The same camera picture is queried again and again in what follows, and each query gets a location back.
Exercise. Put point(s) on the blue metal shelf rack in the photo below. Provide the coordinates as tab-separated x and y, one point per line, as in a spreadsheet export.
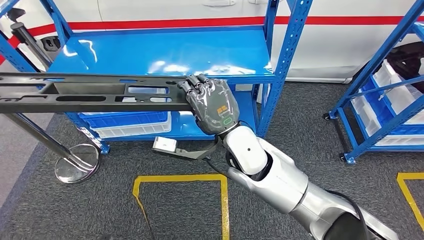
165	49

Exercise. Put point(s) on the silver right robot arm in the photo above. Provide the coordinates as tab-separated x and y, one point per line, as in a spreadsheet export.
281	185

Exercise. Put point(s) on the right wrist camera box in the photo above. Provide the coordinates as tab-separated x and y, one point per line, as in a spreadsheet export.
164	144

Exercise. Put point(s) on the blue shelf rack on casters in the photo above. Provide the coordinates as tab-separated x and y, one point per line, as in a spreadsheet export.
371	66

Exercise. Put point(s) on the black stanchion post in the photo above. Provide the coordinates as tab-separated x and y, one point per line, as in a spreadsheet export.
30	43

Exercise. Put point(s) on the black plastic plate frame part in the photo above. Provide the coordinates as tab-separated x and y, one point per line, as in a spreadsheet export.
82	106

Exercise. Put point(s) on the red barrier belt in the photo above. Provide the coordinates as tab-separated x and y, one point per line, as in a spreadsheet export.
165	23

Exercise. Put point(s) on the chrome stanchion post with base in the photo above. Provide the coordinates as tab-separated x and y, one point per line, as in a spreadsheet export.
78	164

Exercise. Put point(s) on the blue plastic crate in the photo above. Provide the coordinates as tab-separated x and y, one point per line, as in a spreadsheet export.
126	119
379	106

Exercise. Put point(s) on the white car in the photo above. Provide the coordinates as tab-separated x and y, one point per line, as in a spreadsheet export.
331	46

